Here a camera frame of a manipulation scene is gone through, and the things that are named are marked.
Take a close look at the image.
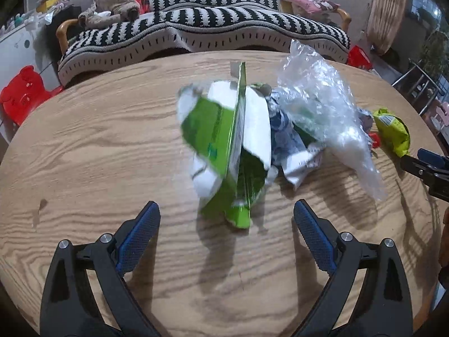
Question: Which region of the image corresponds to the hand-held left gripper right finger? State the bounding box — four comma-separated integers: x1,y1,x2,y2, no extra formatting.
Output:
293,199,413,337

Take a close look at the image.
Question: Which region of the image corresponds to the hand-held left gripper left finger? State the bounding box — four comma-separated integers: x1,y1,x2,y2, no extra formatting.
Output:
39,201,162,337

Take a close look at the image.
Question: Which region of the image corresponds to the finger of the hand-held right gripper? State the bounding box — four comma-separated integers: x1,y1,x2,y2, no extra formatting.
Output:
400,154,449,202
417,148,449,171

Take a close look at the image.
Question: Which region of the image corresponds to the green snack packet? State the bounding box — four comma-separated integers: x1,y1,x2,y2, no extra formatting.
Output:
372,108,411,157

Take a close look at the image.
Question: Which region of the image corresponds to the green white carton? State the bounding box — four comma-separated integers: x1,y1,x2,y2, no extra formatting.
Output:
176,62,272,230

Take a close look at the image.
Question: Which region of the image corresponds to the white dotted flat packet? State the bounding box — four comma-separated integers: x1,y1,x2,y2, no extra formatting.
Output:
282,145,327,190

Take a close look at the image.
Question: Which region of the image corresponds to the green potted plant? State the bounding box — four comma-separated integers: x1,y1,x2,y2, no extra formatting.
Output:
419,30,449,81

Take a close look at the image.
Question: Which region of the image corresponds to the blue white crumpled wrapper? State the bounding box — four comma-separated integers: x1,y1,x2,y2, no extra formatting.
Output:
268,91,311,167

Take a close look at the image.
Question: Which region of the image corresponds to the clear plastic bag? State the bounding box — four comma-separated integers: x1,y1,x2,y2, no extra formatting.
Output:
277,39,386,201

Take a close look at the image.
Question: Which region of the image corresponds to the beige checked curtain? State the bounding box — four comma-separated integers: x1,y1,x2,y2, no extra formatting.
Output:
366,0,409,55

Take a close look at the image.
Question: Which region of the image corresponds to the red plastic bear chair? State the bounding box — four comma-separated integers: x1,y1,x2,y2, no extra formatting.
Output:
0,66,64,127

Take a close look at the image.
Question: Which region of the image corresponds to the pink cartoon pillow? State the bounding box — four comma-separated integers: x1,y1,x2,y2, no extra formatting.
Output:
280,0,341,16

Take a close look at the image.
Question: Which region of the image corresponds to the black white striped sofa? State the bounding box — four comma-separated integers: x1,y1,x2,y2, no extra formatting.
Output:
56,0,351,86

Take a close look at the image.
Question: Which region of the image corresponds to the brown plush toy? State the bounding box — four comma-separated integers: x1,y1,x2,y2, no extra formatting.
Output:
78,0,141,30

